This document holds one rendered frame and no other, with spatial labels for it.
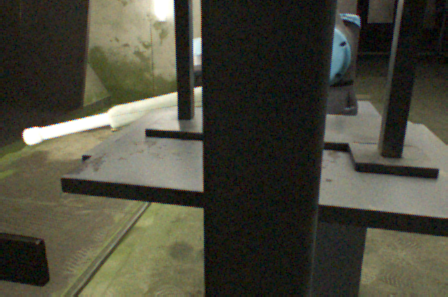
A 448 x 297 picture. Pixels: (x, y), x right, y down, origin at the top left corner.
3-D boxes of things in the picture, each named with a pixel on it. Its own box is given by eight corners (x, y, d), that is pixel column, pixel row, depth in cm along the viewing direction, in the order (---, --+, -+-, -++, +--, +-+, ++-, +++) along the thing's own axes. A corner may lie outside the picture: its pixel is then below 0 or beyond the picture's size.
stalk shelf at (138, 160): (60, 193, 28) (58, 176, 28) (163, 117, 49) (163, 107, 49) (517, 247, 22) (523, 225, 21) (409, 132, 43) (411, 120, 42)
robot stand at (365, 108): (349, 264, 136) (369, 101, 118) (362, 332, 108) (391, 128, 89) (267, 253, 142) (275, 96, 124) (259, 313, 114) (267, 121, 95)
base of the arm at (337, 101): (352, 104, 113) (356, 73, 111) (362, 120, 96) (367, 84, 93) (291, 101, 117) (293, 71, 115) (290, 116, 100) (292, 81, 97)
